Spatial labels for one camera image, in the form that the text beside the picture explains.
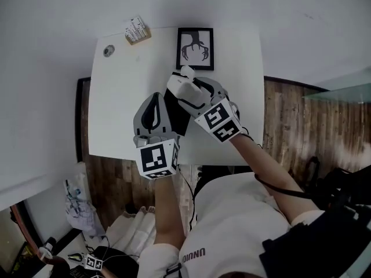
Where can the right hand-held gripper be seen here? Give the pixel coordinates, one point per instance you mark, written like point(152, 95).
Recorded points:
point(220, 120)

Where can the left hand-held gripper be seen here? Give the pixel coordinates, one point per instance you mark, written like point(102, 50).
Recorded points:
point(153, 158)

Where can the black case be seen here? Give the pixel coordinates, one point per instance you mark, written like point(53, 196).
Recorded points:
point(176, 117)

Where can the person's left forearm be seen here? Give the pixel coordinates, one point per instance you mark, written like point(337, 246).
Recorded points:
point(169, 210)

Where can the person's right forearm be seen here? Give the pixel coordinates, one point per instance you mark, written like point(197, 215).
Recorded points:
point(269, 172)

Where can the small round grey object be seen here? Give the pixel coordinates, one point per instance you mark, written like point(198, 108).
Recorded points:
point(109, 51)

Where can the person's white shirt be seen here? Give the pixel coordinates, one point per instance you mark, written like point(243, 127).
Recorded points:
point(232, 230)

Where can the glass table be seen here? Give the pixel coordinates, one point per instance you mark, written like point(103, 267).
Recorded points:
point(342, 90)

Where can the black equipment pile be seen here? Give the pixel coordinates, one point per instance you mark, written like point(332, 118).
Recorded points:
point(339, 184)

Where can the black picture frame antler print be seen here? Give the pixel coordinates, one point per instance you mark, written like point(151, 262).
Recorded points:
point(195, 48)

